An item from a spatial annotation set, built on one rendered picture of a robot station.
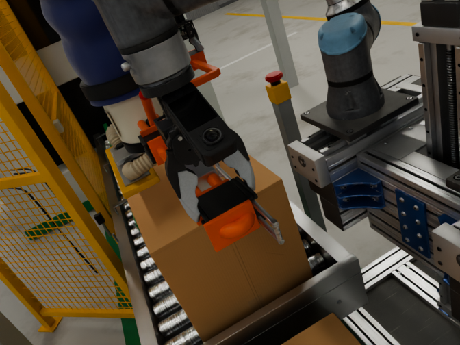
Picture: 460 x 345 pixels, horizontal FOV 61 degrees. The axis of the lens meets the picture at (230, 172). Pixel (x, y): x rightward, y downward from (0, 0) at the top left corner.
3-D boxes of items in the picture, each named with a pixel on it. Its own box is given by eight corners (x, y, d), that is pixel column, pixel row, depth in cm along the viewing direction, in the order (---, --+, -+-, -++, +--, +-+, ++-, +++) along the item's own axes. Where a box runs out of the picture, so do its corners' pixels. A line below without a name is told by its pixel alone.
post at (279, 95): (317, 261, 204) (264, 85, 154) (328, 254, 205) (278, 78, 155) (325, 268, 198) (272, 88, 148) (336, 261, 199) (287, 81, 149)
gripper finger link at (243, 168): (253, 164, 63) (215, 129, 58) (270, 179, 58) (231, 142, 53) (240, 179, 63) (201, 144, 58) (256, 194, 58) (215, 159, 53)
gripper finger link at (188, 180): (189, 207, 61) (187, 152, 58) (201, 225, 56) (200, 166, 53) (170, 210, 60) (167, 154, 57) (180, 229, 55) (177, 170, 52)
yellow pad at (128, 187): (107, 155, 126) (100, 142, 124) (135, 141, 128) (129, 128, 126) (125, 200, 98) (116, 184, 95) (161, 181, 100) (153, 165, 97)
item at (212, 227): (196, 224, 62) (185, 200, 59) (237, 202, 64) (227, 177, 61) (216, 252, 55) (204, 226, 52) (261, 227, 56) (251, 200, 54)
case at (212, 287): (157, 244, 168) (113, 169, 148) (237, 199, 176) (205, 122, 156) (205, 347, 117) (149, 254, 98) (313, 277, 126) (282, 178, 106)
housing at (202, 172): (179, 190, 73) (170, 170, 71) (211, 173, 74) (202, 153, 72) (191, 207, 67) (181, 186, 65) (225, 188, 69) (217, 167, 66)
